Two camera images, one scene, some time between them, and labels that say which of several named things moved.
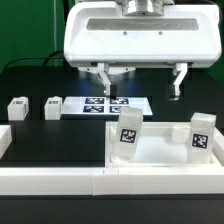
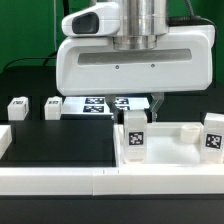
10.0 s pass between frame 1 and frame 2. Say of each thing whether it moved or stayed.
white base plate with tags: stayed
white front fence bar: stayed
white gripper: moved
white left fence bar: stayed
